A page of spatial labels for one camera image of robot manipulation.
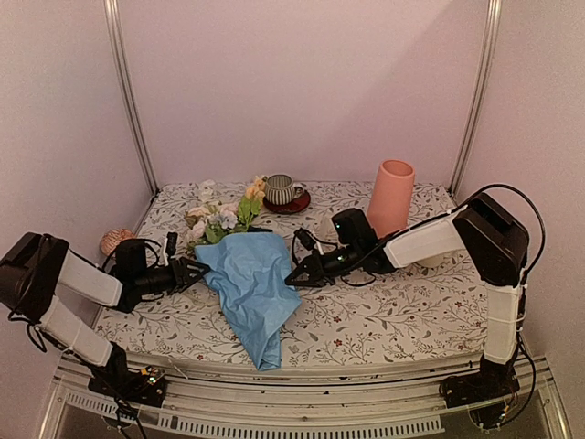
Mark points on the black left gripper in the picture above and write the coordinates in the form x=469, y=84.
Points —
x=190, y=280

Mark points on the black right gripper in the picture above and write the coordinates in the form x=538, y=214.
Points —
x=313, y=263

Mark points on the artificial flower bouquet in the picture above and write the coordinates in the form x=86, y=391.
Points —
x=212, y=219

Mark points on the blue wrapping paper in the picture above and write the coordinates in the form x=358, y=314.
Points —
x=248, y=271

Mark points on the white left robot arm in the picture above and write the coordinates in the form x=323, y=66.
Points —
x=32, y=271

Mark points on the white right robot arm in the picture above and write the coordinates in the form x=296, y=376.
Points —
x=495, y=240

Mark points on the pink vase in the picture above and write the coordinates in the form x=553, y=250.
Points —
x=389, y=205

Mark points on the dark red saucer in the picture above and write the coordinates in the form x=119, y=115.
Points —
x=297, y=205

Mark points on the striped ceramic cup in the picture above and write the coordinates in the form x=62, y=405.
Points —
x=280, y=189

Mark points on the floral tablecloth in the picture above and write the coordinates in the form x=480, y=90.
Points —
x=416, y=313

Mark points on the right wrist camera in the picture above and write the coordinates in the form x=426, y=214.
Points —
x=308, y=241

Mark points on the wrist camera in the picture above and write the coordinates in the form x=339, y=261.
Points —
x=168, y=248
x=308, y=241

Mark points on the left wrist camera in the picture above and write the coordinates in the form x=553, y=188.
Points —
x=168, y=248

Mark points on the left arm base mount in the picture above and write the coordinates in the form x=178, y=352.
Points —
x=146, y=386

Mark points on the aluminium front rail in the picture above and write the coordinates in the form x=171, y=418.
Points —
x=216, y=400

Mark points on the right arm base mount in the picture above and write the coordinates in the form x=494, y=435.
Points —
x=470, y=389

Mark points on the left aluminium frame post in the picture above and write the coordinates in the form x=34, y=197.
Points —
x=114, y=25

